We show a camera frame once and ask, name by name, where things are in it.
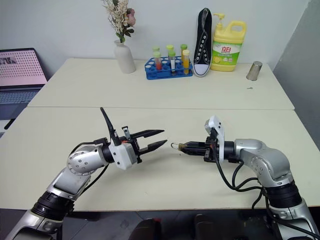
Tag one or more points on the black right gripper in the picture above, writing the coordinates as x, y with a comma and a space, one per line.
210, 152

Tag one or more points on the dried flower bouquet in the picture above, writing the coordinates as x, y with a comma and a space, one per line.
118, 17

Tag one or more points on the yellow-capped orange liquid tube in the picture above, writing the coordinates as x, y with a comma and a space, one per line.
186, 61

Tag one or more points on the open laptop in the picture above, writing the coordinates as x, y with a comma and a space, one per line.
20, 67

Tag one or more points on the white ceramic vase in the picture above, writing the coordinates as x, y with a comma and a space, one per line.
124, 58

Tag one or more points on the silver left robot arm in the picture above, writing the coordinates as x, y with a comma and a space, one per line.
82, 160

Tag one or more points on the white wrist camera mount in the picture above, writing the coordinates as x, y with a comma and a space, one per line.
220, 130
123, 155

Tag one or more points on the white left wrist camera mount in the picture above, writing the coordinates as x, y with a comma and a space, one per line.
123, 155

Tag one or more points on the small brass padlock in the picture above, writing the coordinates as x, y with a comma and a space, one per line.
179, 146

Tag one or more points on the green-capped clear test tube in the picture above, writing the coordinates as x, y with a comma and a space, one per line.
171, 55

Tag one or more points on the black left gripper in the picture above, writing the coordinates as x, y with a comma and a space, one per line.
135, 144

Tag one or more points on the black pointed spike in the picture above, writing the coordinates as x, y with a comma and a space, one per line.
108, 122

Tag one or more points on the lime-capped test tube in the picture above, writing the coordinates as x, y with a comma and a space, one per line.
169, 47

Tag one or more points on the dark rounded shape red dot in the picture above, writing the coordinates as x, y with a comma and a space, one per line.
148, 230

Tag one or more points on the blue test tube rack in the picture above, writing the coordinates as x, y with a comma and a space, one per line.
165, 74

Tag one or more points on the green-capped red liquid tube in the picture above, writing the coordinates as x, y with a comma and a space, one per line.
157, 62

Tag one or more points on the yellow dish soap bottle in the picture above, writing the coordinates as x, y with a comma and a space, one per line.
226, 55

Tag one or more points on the black canvas sneaker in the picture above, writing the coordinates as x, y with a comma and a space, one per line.
201, 52

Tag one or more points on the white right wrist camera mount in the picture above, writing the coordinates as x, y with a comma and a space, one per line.
220, 130

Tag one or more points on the green-capped orange liquid tube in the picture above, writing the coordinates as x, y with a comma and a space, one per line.
183, 48

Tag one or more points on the stainless steel cup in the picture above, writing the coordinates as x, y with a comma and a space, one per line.
254, 71

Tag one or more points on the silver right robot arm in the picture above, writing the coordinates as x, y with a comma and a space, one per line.
265, 155

